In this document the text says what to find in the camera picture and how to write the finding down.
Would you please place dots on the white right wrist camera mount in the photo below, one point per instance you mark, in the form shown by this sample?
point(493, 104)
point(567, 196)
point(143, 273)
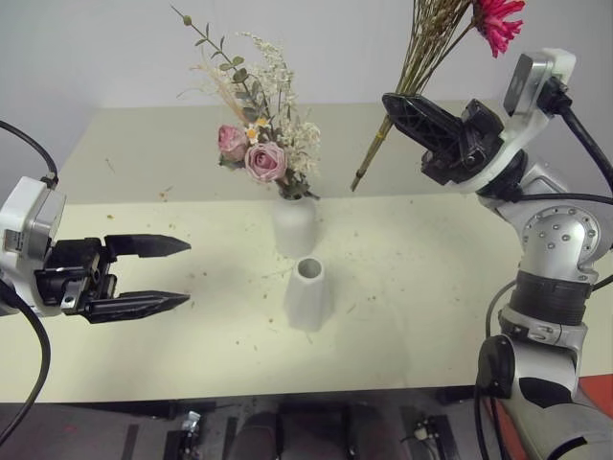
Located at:
point(527, 115)

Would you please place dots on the red box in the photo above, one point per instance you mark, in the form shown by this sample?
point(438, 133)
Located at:
point(596, 397)

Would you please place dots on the white rounded vase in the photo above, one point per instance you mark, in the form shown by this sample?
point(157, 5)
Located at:
point(293, 225)

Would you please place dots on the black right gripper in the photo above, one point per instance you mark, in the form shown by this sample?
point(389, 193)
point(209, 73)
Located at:
point(471, 139)

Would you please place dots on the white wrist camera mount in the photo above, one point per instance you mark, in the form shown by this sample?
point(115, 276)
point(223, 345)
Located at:
point(527, 115)
point(26, 215)

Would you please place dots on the small white connector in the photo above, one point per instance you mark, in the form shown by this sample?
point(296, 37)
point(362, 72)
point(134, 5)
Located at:
point(421, 433)

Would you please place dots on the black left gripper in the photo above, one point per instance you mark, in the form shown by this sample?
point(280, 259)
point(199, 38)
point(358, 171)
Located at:
point(72, 280)

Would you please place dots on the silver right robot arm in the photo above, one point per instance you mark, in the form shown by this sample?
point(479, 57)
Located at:
point(555, 230)

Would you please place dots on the dried bouquet with pink roses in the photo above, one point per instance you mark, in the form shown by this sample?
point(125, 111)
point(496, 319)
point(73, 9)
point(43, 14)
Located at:
point(263, 160)

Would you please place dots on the dark rounded shape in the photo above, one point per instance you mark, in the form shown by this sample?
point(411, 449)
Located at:
point(287, 433)

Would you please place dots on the dried bouquet with magenta flower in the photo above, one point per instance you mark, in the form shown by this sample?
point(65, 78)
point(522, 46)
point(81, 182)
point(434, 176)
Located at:
point(431, 52)

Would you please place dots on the small metal bracket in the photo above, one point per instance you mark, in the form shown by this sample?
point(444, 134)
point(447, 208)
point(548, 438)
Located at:
point(192, 421)

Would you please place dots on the white faceted tapered vase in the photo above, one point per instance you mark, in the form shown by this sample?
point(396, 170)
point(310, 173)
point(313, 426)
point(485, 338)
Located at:
point(306, 299)

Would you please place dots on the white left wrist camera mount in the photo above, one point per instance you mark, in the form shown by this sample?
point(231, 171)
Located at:
point(26, 215)

